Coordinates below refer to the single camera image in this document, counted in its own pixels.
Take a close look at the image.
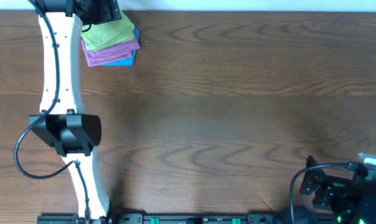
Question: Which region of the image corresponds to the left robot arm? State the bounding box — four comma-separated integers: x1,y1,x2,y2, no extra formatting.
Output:
26,0,122,223

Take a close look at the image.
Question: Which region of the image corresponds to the folded blue cloth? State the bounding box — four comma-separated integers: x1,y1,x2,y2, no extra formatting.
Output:
103,29,140,66

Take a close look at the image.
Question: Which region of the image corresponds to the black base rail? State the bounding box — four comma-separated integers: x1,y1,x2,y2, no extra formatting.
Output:
36,213,349,224

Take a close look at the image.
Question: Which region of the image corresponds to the light green cloth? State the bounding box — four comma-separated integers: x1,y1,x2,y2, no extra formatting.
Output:
81,12,135,51

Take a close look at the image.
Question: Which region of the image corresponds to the folded pink cloth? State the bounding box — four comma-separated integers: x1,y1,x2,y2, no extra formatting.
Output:
81,37,140,67

